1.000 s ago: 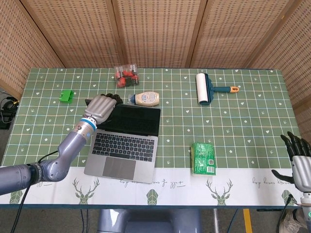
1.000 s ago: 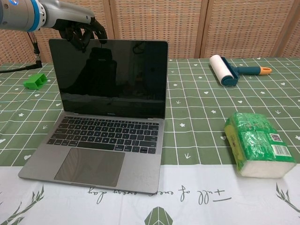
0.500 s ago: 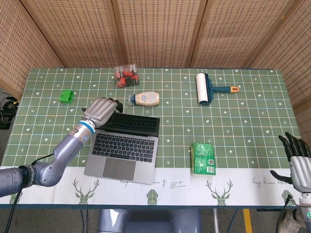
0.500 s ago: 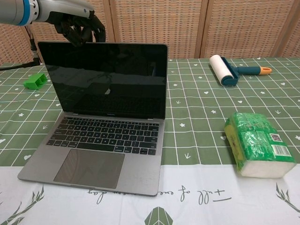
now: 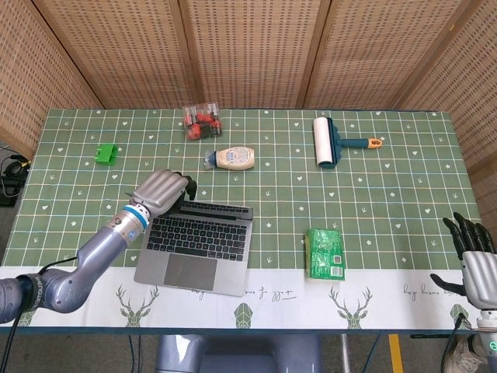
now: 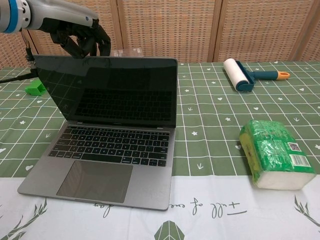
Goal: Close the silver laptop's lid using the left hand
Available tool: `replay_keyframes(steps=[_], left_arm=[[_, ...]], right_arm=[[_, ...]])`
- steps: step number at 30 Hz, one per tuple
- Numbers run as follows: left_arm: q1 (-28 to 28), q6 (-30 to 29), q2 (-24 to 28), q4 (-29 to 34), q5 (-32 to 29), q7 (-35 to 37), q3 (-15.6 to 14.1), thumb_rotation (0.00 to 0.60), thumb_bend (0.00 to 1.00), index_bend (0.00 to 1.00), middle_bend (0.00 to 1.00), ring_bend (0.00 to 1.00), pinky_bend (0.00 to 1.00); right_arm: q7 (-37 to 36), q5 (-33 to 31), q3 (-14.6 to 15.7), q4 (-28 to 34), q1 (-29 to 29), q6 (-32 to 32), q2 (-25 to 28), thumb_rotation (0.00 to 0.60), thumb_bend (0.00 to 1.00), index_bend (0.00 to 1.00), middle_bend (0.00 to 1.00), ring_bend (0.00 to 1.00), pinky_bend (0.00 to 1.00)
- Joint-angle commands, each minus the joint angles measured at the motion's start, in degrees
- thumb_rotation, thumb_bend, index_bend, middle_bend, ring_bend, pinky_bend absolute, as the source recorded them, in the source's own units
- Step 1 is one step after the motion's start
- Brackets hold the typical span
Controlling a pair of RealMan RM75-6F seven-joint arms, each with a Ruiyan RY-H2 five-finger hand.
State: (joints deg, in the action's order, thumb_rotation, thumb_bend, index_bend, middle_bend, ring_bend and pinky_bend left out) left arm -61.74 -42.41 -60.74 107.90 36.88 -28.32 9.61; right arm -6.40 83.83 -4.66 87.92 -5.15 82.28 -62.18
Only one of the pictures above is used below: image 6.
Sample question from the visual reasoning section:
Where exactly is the green checked tablecloth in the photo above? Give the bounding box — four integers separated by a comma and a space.
0, 60, 320, 240

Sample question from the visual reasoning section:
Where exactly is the black cable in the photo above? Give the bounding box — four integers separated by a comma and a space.
0, 29, 39, 84

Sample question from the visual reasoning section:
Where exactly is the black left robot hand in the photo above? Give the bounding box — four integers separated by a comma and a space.
26, 0, 112, 60

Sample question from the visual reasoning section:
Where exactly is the woven folding screen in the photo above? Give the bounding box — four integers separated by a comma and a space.
0, 0, 320, 71

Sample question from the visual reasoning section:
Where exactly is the silver laptop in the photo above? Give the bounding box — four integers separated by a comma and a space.
16, 54, 179, 211

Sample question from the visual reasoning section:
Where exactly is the green tissue pack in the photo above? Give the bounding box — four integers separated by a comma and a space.
238, 119, 317, 191

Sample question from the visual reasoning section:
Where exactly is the green plastic box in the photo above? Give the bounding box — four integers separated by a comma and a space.
24, 79, 47, 97

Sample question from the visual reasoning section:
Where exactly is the lint roller with teal handle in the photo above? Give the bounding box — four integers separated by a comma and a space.
223, 58, 291, 94

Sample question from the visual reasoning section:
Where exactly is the clear plastic box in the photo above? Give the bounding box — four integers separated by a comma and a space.
109, 47, 144, 58

